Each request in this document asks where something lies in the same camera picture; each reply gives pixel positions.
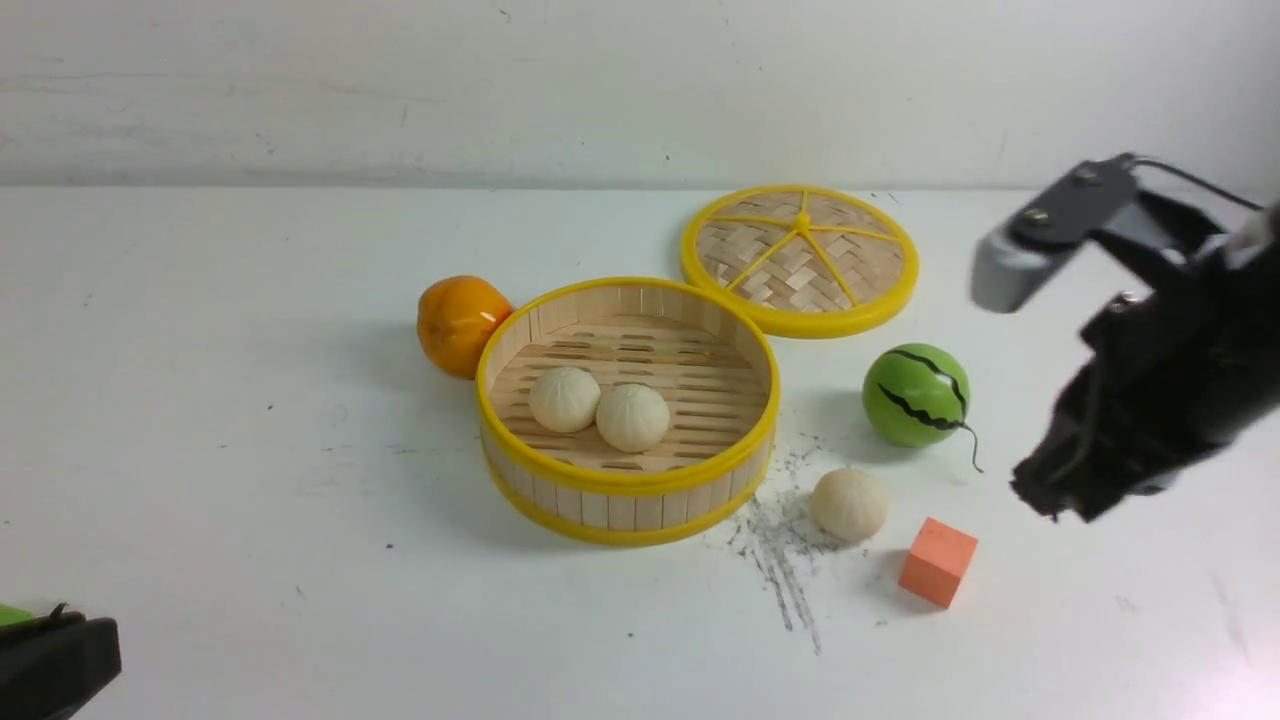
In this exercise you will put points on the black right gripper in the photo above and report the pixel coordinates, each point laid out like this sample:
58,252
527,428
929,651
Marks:
1173,379

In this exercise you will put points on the yellow woven bamboo steamer lid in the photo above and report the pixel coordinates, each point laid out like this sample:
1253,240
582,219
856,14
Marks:
801,261

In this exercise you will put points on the green toy watermelon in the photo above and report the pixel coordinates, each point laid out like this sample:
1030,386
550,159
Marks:
916,395

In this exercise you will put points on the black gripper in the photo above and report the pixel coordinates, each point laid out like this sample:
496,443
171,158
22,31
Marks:
54,665

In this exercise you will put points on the white bun front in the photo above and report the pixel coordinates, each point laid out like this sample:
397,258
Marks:
632,418

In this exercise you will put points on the white bun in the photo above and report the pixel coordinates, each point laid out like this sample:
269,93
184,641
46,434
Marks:
564,399
632,418
850,504

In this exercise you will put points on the orange foam cube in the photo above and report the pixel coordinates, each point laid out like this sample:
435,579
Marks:
937,562

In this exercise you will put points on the green foam block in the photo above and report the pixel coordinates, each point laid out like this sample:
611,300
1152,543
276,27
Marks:
11,616

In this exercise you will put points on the orange toy fruit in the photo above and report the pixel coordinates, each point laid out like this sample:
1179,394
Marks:
456,317

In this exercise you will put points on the yellow rimmed bamboo steamer tray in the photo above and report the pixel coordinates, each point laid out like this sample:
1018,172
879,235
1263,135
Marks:
712,366

